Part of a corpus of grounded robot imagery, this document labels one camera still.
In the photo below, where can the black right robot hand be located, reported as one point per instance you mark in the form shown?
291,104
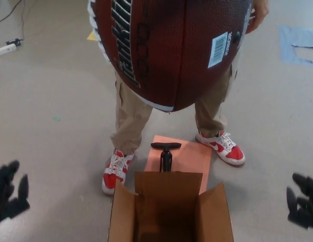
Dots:
306,206

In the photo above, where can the person's left hand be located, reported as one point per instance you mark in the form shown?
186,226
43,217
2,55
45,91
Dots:
260,12

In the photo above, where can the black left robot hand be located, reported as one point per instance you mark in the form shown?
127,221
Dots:
7,201

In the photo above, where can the brown leather american football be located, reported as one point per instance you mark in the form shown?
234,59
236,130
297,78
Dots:
184,63

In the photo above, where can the person's left red white sneaker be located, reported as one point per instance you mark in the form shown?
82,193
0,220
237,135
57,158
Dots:
233,153

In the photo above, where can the person's red white sneaker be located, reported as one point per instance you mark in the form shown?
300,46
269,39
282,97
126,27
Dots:
111,179
233,153

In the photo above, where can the person's right red white sneaker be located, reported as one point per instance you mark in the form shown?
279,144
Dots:
111,179

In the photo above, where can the blue torn tape patch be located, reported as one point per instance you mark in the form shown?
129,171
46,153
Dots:
286,50

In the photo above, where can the open brown cardboard box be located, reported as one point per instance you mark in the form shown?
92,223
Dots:
126,216

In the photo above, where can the white power strip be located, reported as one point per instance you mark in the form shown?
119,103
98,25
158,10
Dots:
3,50

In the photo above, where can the black hand air pump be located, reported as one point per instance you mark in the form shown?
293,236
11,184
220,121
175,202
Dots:
166,145

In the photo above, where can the black plug adapter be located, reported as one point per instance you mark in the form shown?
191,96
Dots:
13,41

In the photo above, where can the yellow floor tape mark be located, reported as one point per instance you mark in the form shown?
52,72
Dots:
92,36

